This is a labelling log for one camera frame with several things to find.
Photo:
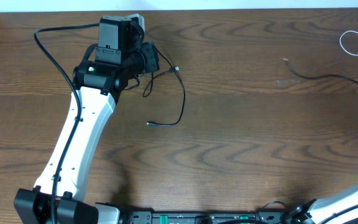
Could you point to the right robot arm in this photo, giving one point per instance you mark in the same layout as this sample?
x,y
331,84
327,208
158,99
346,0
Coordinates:
x,y
340,208

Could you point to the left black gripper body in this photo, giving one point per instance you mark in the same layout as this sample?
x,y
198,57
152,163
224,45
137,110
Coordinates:
x,y
142,61

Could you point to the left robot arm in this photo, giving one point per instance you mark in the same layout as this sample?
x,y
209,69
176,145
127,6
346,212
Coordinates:
x,y
121,54

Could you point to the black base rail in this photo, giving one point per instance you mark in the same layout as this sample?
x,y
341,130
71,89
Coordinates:
x,y
151,217

